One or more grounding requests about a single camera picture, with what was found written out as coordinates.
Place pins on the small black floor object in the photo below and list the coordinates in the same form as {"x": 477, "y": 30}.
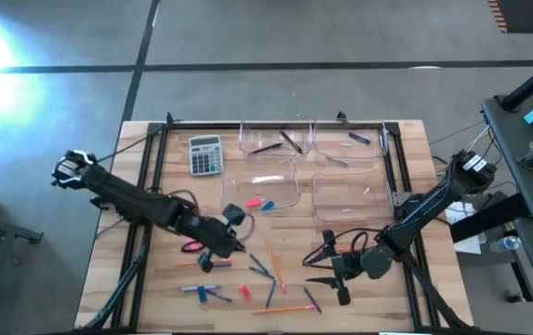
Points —
{"x": 515, "y": 298}

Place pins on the red rectangular eraser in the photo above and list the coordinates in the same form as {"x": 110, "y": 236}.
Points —
{"x": 244, "y": 292}
{"x": 253, "y": 203}

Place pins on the silver metal bracket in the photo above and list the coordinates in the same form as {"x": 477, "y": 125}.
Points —
{"x": 398, "y": 200}

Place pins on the thick black beam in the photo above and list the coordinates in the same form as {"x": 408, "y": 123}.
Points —
{"x": 489, "y": 218}

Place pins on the grey blue pen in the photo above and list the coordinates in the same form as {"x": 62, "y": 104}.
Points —
{"x": 187, "y": 288}

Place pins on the blue eraser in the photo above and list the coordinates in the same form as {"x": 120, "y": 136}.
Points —
{"x": 268, "y": 205}
{"x": 202, "y": 297}

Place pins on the clear water bottle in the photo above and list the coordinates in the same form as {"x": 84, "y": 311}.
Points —
{"x": 505, "y": 244}

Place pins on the clear plastic bin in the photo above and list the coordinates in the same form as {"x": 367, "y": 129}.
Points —
{"x": 247, "y": 181}
{"x": 368, "y": 156}
{"x": 266, "y": 135}
{"x": 340, "y": 195}

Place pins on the black pen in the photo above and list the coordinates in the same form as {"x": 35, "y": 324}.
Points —
{"x": 266, "y": 149}
{"x": 290, "y": 142}

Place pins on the black clamp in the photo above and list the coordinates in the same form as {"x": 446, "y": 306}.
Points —
{"x": 342, "y": 116}
{"x": 169, "y": 117}

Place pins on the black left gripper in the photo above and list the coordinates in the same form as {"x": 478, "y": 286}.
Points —
{"x": 210, "y": 235}

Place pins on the black pole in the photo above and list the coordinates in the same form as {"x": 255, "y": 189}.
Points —
{"x": 531, "y": 84}

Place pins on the white paper sheet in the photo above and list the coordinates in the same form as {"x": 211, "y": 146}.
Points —
{"x": 470, "y": 244}

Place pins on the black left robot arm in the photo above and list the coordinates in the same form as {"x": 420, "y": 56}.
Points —
{"x": 122, "y": 197}

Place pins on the black mat red stripes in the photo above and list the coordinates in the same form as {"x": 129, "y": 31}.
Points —
{"x": 522, "y": 16}

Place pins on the grey desk calculator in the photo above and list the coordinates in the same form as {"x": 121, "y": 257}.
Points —
{"x": 205, "y": 156}

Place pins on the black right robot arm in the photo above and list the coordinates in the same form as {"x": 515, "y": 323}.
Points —
{"x": 429, "y": 205}

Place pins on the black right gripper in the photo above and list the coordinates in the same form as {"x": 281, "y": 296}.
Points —
{"x": 347, "y": 265}

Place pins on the black aluminium rig frame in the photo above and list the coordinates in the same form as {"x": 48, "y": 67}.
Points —
{"x": 210, "y": 125}

